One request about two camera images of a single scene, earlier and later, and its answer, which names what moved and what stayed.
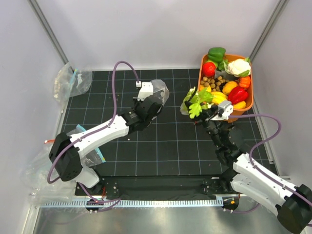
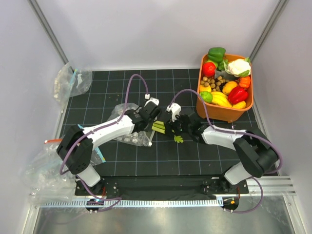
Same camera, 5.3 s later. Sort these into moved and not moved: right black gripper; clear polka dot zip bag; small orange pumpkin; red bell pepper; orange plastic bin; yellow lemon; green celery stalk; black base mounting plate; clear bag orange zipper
Moved: green celery stalk; clear polka dot zip bag; right black gripper
Not moved: clear bag orange zipper; yellow lemon; small orange pumpkin; black base mounting plate; red bell pepper; orange plastic bin
